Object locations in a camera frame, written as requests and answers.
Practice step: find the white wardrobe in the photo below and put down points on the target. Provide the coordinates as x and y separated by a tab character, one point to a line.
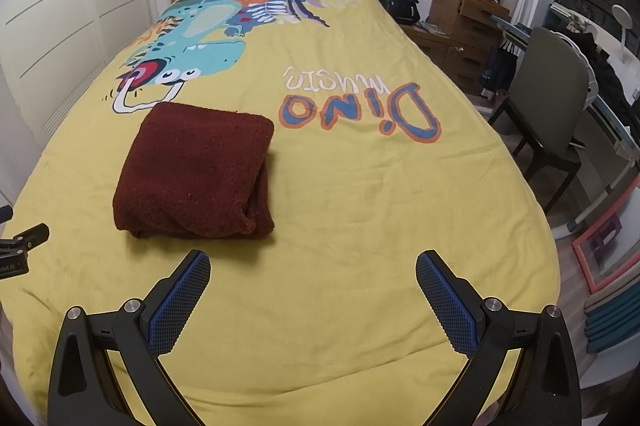
60	6

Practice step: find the dark jacket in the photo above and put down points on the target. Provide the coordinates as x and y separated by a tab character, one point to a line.
607	76

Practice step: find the yellow printed blanket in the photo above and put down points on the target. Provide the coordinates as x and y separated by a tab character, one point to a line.
350	186

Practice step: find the white desk lamp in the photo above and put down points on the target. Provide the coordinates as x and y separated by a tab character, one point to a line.
622	16

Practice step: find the maroon knit sweater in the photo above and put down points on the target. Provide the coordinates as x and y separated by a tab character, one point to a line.
200	171

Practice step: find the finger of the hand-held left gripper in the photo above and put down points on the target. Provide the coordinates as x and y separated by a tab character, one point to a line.
32	237

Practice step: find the dark hanging bag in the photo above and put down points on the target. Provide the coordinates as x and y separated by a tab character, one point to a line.
500	68

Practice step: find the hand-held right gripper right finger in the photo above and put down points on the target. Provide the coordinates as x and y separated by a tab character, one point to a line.
447	301

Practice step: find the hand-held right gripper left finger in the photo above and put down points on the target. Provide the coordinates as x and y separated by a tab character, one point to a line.
180	301

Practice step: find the pink picture frame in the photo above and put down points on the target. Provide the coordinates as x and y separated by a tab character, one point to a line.
582	251

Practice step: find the white desk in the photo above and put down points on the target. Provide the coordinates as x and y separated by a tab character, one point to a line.
612	131

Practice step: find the grey chair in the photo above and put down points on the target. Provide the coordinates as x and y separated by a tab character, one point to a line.
550	86

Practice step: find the wooden dresser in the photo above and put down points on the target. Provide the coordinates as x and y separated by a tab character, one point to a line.
470	36

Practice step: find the stack of teal boards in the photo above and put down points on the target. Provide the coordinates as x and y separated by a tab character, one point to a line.
615	318

